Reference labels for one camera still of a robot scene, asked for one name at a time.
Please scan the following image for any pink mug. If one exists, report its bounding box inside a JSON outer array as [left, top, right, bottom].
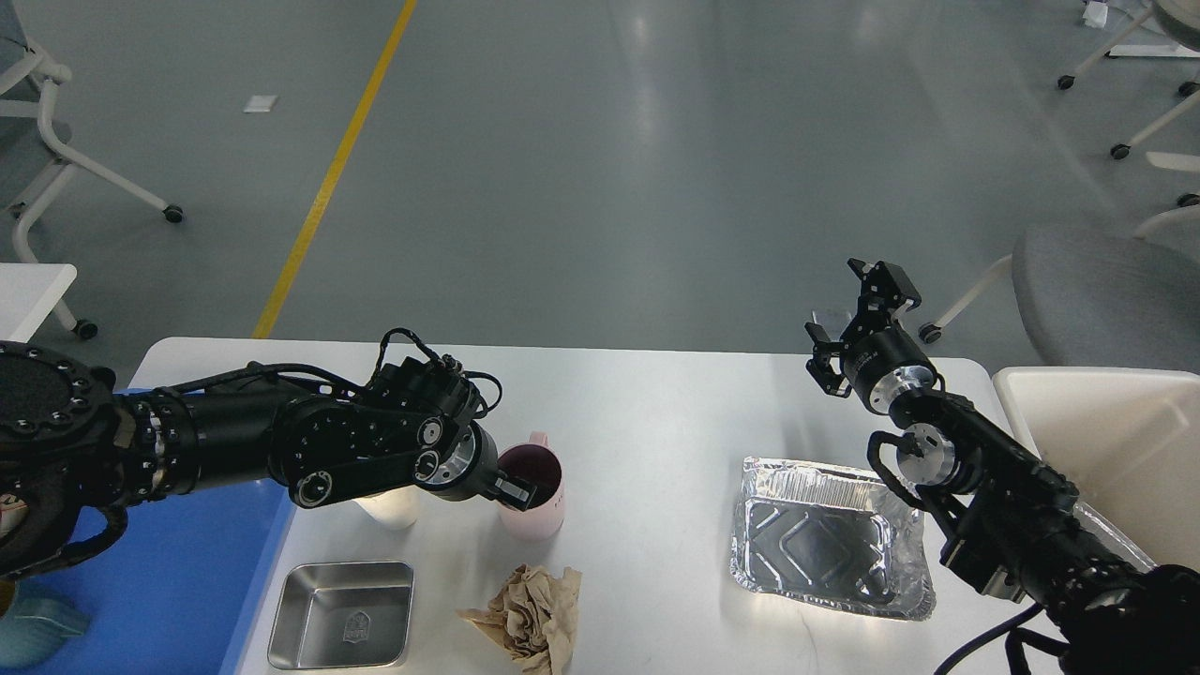
[[499, 431, 565, 542]]

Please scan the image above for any teal mug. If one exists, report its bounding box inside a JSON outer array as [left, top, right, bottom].
[[1, 580, 91, 669]]

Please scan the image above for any grey office chair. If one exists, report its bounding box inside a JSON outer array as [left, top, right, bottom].
[[918, 226, 1199, 374]]

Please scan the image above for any crumpled brown paper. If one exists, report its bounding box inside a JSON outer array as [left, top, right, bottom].
[[456, 565, 582, 674]]

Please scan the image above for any white chair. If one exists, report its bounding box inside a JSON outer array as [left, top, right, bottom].
[[2, 1, 185, 263], [1055, 1, 1196, 174]]

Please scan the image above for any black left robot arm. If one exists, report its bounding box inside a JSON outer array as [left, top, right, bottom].
[[1, 325, 548, 581]]

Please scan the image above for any white floor tag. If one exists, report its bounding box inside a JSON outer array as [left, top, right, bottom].
[[244, 95, 278, 114]]

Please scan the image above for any white chair left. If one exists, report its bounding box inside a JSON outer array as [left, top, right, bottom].
[[2, 1, 185, 263]]

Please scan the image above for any blue plastic tray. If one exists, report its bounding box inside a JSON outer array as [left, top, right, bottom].
[[0, 389, 296, 675]]

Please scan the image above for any beige plastic bin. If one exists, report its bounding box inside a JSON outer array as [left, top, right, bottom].
[[992, 368, 1199, 568]]

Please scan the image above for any steel square tray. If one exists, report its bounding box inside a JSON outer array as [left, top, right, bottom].
[[268, 561, 414, 670]]

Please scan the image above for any aluminium foil tray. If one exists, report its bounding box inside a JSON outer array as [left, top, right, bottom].
[[728, 456, 936, 623]]

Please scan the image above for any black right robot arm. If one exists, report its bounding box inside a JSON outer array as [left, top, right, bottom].
[[805, 258, 1199, 674]]

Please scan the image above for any white side table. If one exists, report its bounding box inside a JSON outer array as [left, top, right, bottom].
[[1, 263, 98, 342]]

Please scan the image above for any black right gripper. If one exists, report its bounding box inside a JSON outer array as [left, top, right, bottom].
[[804, 258, 938, 416]]

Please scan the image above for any white chair top right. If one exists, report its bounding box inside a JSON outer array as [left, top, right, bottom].
[[1055, 1, 1196, 174]]

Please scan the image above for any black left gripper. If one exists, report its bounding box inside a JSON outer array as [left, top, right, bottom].
[[426, 422, 539, 510]]

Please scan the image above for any white paper cup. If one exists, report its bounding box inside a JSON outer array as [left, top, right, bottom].
[[354, 486, 421, 531]]

